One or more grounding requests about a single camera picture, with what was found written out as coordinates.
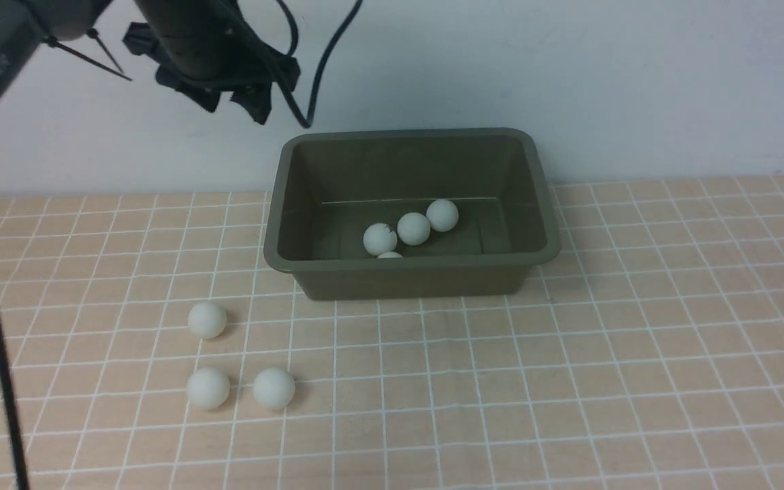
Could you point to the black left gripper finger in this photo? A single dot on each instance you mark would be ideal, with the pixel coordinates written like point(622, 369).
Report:
point(256, 100)
point(206, 98)

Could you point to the olive green plastic bin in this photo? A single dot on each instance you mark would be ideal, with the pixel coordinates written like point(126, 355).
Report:
point(330, 187)

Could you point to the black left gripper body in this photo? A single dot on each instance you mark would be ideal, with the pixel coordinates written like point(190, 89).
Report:
point(196, 45)

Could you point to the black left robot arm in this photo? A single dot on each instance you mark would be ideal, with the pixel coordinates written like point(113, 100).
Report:
point(27, 25)

